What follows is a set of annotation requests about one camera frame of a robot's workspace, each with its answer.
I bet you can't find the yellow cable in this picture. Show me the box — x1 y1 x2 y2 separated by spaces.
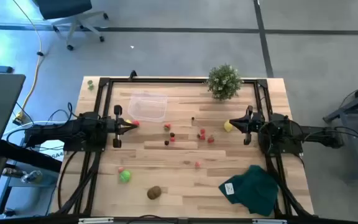
12 0 43 121

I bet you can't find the white label strip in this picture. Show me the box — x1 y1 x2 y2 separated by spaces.
78 217 114 224
252 218 288 224

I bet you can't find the black desk beam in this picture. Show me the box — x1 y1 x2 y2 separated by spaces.
0 139 63 174

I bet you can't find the black aluminium table frame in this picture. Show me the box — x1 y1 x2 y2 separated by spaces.
54 77 313 218

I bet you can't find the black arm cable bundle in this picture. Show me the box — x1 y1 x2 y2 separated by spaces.
265 155 311 217
56 151 103 216

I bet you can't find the shiny clear bottle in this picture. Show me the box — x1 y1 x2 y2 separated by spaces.
20 169 44 184

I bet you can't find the grey metal cart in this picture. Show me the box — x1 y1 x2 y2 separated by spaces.
323 77 358 181

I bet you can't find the white printed box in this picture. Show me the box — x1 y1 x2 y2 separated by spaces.
39 139 67 162

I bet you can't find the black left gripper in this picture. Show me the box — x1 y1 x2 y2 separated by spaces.
106 105 138 149

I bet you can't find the clear plastic tupperware container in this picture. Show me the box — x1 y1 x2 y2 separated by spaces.
127 90 168 123

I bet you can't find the small green potted plant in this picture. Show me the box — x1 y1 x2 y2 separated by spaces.
206 63 244 101

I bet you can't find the dark green cloth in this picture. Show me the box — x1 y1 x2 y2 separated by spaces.
218 164 279 217

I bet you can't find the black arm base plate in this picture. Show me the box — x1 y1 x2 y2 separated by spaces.
63 133 108 152
258 136 304 155

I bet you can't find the dark office chair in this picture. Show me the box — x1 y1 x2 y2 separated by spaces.
35 0 109 52

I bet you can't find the grey metal shelf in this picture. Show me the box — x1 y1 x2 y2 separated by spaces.
0 161 58 218

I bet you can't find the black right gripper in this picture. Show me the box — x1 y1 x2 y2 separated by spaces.
229 105 265 146

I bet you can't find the brown toy kiwi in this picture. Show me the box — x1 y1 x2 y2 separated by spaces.
146 185 162 200

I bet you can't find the black table edge bar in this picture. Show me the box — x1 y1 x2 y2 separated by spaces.
0 214 358 224

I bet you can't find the bright green toy fruit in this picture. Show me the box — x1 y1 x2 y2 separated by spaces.
119 170 132 184

